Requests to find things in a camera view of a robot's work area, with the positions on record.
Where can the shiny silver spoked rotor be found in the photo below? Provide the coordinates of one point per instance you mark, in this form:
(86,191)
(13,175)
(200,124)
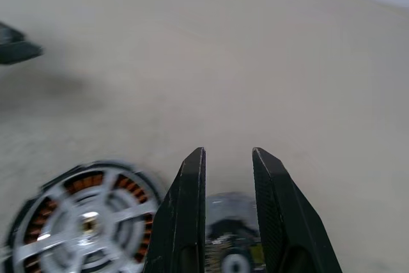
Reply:
(92,218)

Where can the grey toothed gear disc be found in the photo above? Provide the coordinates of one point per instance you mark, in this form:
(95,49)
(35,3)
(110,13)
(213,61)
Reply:
(230,222)

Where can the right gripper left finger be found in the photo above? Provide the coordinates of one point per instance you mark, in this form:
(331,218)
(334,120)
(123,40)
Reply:
(179,222)

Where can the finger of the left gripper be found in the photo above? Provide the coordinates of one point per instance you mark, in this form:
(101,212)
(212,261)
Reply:
(9,34)
(19,52)

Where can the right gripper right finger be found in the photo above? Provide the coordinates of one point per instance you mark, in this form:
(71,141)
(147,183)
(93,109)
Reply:
(287,222)

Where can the motor stator with copper windings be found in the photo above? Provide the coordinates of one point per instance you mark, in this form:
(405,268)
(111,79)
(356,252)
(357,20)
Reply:
(35,222)

